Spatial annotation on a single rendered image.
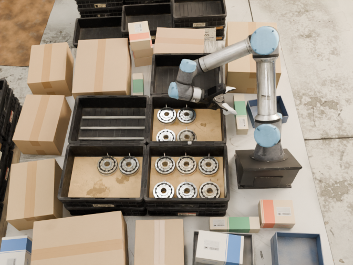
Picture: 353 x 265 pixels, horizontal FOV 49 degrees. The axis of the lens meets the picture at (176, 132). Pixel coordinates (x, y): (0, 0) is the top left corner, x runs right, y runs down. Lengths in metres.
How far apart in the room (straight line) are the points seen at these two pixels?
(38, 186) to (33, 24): 2.32
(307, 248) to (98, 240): 0.96
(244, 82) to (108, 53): 0.81
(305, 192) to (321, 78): 1.58
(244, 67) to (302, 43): 1.55
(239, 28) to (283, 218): 1.16
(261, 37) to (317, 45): 2.07
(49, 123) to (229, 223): 1.08
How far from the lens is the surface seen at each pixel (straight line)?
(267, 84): 1.79
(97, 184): 2.00
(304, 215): 2.11
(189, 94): 1.89
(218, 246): 1.79
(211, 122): 2.13
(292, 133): 2.31
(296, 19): 3.98
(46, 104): 2.30
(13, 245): 2.07
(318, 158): 3.10
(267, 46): 1.74
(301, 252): 1.97
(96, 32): 3.45
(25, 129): 2.25
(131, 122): 2.15
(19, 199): 2.06
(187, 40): 2.46
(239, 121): 2.23
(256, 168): 1.89
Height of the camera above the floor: 2.62
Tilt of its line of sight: 59 degrees down
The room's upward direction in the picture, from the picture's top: 3 degrees counter-clockwise
